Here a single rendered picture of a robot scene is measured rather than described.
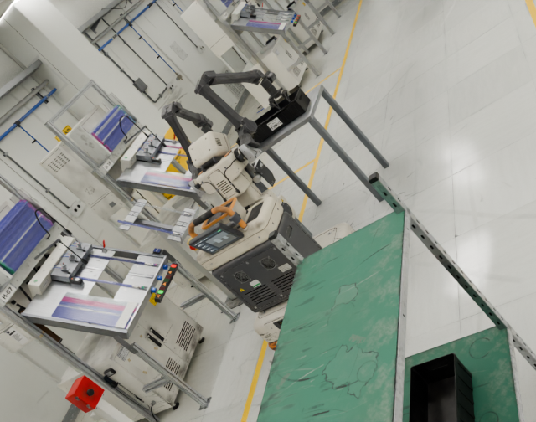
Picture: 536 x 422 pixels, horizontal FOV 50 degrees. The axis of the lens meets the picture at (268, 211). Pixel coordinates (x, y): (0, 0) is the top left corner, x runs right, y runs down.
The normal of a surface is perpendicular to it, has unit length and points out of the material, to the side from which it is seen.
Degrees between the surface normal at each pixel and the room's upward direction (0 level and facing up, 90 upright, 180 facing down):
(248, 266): 90
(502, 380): 0
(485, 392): 0
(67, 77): 90
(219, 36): 90
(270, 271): 90
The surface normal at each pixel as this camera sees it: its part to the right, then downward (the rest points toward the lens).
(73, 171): -0.22, 0.61
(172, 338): 0.72, -0.43
